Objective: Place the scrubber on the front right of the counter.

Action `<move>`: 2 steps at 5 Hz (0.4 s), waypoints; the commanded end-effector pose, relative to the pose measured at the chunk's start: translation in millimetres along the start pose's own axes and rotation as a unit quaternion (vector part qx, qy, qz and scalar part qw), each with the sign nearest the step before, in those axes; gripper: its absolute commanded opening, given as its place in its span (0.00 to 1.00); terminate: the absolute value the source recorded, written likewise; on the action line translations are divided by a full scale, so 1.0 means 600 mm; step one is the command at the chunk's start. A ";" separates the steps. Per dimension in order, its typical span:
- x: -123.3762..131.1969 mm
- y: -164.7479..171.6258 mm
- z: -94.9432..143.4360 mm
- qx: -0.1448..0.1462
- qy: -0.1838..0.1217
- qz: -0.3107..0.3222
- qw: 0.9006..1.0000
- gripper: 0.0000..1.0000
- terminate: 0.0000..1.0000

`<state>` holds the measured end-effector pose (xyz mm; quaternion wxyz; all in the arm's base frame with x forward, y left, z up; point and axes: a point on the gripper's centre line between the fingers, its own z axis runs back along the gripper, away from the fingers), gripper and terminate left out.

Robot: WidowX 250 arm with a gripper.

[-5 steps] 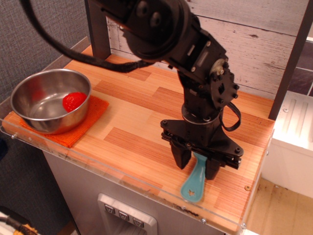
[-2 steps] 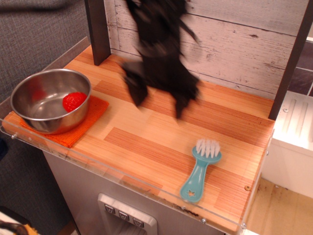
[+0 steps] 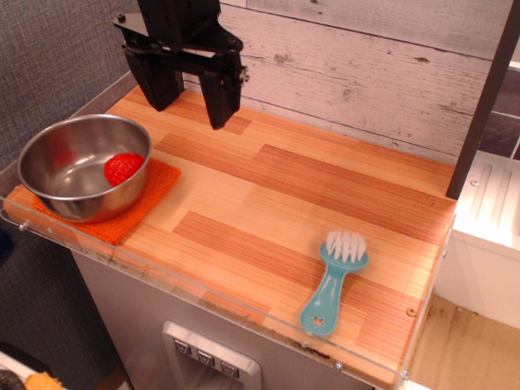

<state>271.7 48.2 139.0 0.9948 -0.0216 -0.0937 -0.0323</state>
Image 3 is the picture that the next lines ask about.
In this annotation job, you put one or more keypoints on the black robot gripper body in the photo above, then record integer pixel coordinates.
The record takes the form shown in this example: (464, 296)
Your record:
(189, 33)

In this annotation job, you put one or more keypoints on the orange folded cloth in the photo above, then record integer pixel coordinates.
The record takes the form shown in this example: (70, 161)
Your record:
(162, 177)

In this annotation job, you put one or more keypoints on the clear acrylic front guard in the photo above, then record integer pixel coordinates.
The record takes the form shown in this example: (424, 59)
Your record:
(256, 262)

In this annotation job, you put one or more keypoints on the dark brown right post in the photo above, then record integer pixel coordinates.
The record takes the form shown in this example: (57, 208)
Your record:
(492, 86)

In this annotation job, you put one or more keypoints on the silver dispenser button panel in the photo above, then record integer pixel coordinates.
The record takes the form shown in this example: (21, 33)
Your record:
(198, 362)

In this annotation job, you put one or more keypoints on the red toy strawberry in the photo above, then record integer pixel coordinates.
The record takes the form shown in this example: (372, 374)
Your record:
(121, 167)

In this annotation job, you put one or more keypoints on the yellow object bottom left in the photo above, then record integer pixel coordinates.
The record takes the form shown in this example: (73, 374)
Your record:
(42, 381)

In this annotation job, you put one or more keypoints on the stainless steel bowl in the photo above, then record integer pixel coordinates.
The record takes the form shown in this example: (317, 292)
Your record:
(64, 166)

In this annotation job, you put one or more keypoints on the teal scrubber brush white bristles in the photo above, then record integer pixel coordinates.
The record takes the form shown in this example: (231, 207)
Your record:
(342, 253)

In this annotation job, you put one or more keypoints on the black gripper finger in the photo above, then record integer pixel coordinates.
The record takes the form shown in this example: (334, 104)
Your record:
(160, 83)
(222, 95)

